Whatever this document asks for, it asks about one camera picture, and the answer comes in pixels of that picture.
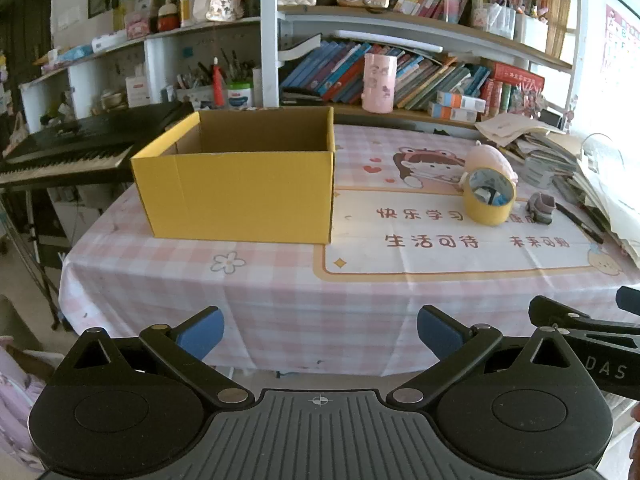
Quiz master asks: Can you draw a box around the black pen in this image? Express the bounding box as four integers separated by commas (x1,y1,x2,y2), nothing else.
555,202,606,245

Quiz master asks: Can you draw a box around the clear plastic bag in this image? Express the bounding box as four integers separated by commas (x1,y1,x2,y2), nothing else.
577,132,640,211

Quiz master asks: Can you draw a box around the black keyboard stand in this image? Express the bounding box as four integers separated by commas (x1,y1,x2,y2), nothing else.
0,187,68,332

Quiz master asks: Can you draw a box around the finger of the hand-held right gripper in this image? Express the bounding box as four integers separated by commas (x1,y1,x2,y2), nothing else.
528,295,640,332
616,286,640,317

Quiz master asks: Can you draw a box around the white cup with label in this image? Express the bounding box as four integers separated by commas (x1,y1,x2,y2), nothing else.
227,82,254,110

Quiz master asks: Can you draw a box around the pink plush toy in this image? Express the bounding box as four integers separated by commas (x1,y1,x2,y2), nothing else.
457,142,516,189

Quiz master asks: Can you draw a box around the pink wall poster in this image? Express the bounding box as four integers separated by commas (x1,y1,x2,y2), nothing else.
602,4,640,111

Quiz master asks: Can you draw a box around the yellow tape roll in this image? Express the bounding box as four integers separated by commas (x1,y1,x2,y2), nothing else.
462,167,518,226

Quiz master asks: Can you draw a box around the row of leaning books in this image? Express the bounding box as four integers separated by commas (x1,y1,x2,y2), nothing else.
279,40,493,112

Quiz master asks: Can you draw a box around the white storage box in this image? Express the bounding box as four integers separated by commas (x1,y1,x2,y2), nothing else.
514,12,549,54

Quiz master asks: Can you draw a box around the desktop with pink checked cloth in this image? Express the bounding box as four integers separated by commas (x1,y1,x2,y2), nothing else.
59,105,640,379

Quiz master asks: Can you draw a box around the lavender cloth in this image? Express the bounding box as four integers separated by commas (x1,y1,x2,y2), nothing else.
0,335,51,472

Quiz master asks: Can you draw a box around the pink printed tumbler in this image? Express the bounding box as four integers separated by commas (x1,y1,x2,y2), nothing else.
362,53,399,113

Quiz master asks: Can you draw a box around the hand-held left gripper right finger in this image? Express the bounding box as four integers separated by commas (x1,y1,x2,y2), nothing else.
387,305,593,409

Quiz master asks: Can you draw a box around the black electric keyboard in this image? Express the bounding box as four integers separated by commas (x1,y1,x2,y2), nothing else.
0,101,194,189

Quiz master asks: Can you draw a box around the white bookshelf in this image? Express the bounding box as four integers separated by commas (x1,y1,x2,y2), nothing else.
259,0,587,132

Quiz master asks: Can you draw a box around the black picture frame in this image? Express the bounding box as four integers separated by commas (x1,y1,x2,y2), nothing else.
87,0,121,19

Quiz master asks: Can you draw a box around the white tissue box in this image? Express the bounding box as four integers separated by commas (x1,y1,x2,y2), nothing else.
125,76,151,108

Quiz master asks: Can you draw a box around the red boxed book set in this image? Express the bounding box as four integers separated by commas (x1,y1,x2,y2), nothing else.
487,62,547,119

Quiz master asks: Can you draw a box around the yellow cardboard box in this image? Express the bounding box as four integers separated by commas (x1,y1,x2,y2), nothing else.
130,106,336,246

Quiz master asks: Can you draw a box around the red and white figurine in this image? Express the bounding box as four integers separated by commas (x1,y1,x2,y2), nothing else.
157,0,181,31

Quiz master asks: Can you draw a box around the clear pen holder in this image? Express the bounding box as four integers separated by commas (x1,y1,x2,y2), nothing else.
472,2,516,41

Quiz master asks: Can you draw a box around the pile of papers and books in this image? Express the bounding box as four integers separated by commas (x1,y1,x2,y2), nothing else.
474,112,640,269

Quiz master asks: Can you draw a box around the black stapler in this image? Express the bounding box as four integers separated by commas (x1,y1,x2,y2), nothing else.
280,87,326,106

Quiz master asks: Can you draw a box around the orange and white carton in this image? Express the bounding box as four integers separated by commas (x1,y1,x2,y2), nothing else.
428,102,479,124
435,91,487,112

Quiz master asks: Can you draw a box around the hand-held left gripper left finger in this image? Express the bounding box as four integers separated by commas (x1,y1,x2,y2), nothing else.
50,306,256,410

